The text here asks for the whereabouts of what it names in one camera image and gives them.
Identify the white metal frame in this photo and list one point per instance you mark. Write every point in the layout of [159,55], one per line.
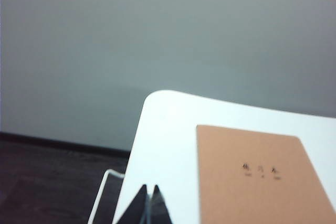
[101,195]

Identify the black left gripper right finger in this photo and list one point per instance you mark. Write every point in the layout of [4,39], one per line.
[158,211]

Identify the brown kraft notebook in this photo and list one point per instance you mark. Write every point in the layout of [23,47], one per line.
[257,190]

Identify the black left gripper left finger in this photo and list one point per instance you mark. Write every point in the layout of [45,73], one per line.
[136,208]

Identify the dark wall baseboard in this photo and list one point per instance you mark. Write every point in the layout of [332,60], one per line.
[65,144]

